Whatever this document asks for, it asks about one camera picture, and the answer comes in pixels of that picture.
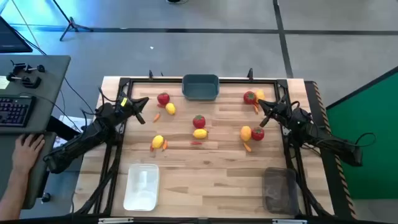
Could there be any black hazard-striped side panel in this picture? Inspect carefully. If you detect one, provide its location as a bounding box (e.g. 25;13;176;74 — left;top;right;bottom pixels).
303;80;358;220

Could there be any black metal table frame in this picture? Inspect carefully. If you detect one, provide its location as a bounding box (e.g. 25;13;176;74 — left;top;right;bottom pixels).
73;76;335;220

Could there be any silver bracket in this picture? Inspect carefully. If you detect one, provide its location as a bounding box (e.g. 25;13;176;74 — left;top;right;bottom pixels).
272;218;308;224
98;217;134;224

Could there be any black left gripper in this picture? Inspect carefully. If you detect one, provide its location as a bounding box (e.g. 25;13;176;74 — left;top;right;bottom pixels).
115;95;150;126

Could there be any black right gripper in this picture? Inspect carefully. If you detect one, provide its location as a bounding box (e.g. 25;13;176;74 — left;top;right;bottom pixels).
257;99;292;128

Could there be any green board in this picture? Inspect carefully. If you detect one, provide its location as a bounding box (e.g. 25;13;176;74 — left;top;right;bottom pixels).
325;67;398;200

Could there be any dark transparent plastic bin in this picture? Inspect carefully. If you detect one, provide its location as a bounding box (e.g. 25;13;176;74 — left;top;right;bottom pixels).
262;167;300;216

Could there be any grey desk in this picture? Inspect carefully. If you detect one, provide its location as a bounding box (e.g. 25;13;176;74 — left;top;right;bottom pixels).
0;55;72;135

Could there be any person's hand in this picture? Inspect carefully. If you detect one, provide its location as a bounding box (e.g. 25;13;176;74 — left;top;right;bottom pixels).
11;133;46;175

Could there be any person's forearm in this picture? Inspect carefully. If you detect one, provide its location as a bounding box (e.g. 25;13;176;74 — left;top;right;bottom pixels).
0;169;29;222

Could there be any red toy tomato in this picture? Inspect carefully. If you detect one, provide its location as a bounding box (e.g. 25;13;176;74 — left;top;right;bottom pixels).
157;92;170;106
251;126;266;142
243;90;257;105
192;114;206;129

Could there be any dark grey bin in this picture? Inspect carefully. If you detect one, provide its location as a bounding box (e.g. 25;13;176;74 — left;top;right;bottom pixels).
182;73;220;102

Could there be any black clamp tool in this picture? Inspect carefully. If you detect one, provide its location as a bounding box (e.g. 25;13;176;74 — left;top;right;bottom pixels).
6;60;46;90

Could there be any black computer monitor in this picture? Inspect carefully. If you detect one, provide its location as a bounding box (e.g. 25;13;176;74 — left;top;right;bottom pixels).
0;15;34;54

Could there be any white plastic bin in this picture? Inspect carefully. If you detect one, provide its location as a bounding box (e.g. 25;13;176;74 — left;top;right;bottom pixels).
123;163;160;212

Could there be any black tripod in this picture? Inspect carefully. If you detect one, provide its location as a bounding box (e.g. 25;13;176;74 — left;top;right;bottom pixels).
51;0;94;42

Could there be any black keyboard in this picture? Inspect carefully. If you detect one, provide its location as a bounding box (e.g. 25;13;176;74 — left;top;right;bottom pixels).
0;95;37;128

